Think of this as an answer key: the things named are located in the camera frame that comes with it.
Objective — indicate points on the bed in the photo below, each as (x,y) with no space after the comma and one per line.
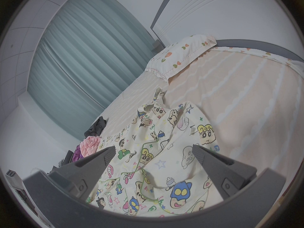
(249,91)

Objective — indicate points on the black garment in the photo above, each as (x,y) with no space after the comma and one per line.
(96,127)

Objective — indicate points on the grey bedside table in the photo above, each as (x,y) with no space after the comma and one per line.
(157,45)

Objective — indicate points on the pink garment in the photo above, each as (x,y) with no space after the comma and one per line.
(90,145)

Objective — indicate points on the purple garment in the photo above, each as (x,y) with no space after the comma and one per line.
(77,154)

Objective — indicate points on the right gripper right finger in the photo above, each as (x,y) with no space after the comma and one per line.
(220,172)

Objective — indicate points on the black chest of drawers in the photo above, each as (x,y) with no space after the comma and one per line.
(68,157)

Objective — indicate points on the blue-green curtain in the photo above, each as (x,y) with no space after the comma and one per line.
(61,89)
(102,32)

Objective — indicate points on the white printed pyjama top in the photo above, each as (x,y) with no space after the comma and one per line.
(154,151)

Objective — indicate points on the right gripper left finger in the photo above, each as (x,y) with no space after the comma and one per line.
(87,170)

